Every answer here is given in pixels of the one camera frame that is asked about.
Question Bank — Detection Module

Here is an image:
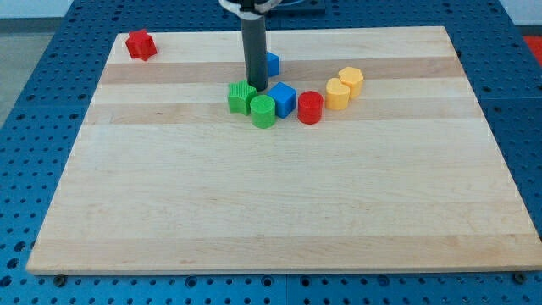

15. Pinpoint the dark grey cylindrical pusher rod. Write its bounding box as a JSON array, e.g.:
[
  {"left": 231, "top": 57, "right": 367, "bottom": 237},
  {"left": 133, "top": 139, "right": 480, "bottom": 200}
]
[{"left": 241, "top": 15, "right": 268, "bottom": 92}]

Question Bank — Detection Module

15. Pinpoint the blue triangle block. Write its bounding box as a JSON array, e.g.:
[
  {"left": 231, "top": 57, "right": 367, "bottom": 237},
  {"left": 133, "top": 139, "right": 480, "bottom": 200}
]
[{"left": 267, "top": 52, "right": 280, "bottom": 77}]

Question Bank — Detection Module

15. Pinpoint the wooden board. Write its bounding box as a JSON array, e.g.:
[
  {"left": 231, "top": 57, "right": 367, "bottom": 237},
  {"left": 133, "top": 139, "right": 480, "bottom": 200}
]
[{"left": 26, "top": 26, "right": 541, "bottom": 275}]

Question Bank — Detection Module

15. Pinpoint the green star block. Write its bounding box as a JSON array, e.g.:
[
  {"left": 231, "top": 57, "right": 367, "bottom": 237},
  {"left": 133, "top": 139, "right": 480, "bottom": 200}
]
[{"left": 228, "top": 80, "right": 257, "bottom": 115}]

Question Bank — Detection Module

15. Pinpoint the blue cube block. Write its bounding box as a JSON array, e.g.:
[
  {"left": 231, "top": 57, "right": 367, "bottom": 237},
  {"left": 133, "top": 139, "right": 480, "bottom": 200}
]
[{"left": 267, "top": 82, "right": 296, "bottom": 119}]

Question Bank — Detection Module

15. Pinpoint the green cylinder block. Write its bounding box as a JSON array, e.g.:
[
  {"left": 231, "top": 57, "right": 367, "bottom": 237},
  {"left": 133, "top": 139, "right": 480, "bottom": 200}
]
[{"left": 250, "top": 95, "right": 276, "bottom": 129}]

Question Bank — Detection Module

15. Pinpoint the red cylinder block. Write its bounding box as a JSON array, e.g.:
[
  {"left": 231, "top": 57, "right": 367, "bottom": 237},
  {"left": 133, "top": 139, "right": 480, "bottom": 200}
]
[{"left": 297, "top": 91, "right": 324, "bottom": 125}]

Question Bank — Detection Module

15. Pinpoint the yellow heart block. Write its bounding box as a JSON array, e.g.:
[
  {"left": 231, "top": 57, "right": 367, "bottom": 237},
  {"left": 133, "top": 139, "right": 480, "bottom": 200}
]
[{"left": 325, "top": 78, "right": 351, "bottom": 110}]

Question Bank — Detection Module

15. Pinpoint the yellow hexagon block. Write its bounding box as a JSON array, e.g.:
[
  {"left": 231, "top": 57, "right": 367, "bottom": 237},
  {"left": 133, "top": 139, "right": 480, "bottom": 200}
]
[{"left": 338, "top": 67, "right": 364, "bottom": 99}]

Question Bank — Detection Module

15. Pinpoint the red star block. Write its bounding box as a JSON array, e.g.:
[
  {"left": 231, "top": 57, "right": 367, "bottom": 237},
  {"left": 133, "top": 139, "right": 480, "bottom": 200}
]
[{"left": 125, "top": 29, "right": 158, "bottom": 61}]

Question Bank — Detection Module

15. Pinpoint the white cable on rod top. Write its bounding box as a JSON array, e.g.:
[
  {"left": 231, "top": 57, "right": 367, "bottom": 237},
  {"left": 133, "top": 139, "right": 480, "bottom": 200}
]
[{"left": 218, "top": 0, "right": 281, "bottom": 21}]

